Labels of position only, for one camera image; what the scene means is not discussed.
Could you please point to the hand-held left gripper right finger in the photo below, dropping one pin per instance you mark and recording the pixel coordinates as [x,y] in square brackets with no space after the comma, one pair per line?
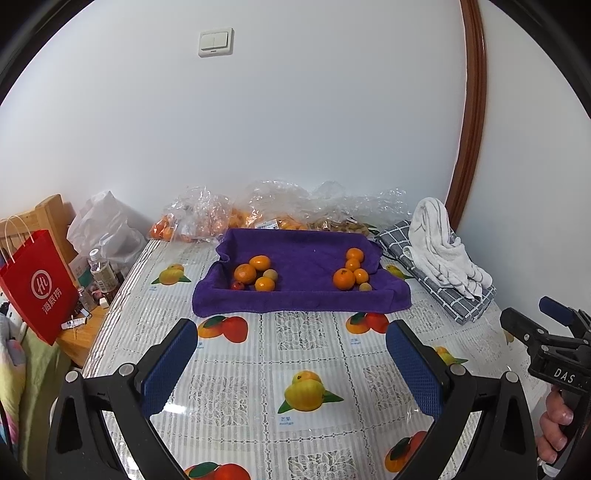
[415,369]

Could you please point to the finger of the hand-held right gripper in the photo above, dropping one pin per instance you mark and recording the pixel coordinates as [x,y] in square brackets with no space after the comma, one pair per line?
[551,305]
[521,325]

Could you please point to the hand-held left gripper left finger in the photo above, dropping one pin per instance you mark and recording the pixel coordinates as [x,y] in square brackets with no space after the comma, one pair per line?
[168,364]

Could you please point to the medium orange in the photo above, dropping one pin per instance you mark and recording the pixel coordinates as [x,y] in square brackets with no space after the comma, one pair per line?
[360,275]

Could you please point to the large orange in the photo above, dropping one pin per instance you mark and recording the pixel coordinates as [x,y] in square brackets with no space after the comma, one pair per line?
[244,273]
[344,278]

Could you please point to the small orange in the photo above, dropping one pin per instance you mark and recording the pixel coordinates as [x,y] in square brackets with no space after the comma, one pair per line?
[260,262]
[352,264]
[354,254]
[264,284]

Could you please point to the purple towel-lined tray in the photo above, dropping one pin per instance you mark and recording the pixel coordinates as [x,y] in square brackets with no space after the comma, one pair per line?
[300,281]

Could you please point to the person's right hand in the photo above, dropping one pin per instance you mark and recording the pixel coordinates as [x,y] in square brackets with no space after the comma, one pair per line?
[551,420]

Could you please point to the grey checked cloth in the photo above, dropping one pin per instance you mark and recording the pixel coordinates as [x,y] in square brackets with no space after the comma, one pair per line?
[448,300]

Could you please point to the wooden nightstand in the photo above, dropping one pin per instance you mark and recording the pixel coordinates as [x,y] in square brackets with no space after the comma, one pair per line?
[83,341]

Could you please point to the clear plastic bottle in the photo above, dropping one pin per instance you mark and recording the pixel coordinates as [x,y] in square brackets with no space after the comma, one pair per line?
[101,272]

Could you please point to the white striped towel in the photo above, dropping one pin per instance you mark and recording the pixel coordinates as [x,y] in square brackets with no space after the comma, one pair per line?
[438,244]

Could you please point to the fruit-print tablecloth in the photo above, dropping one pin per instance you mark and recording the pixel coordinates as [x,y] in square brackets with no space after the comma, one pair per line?
[300,346]

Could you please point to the pale green blanket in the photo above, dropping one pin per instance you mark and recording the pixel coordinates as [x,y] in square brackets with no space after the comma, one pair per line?
[32,383]

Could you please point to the clear plastic bag of oranges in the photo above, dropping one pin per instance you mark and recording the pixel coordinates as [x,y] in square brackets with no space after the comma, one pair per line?
[194,217]
[272,203]

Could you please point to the white plastic bag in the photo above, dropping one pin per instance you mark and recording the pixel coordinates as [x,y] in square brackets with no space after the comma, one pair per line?
[106,226]

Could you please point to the red paper bag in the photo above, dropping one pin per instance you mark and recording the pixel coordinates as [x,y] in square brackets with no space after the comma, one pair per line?
[37,286]

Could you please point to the clear plastic bag of longans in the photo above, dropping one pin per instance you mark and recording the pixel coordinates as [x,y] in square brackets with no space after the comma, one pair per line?
[360,207]

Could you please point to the wooden headboard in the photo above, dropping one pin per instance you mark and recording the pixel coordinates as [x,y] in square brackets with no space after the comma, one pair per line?
[46,212]

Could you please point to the brown wooden door frame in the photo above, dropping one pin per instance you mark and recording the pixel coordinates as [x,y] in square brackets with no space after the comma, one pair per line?
[473,115]

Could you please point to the white light switch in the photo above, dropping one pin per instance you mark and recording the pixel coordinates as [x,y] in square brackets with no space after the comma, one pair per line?
[216,42]

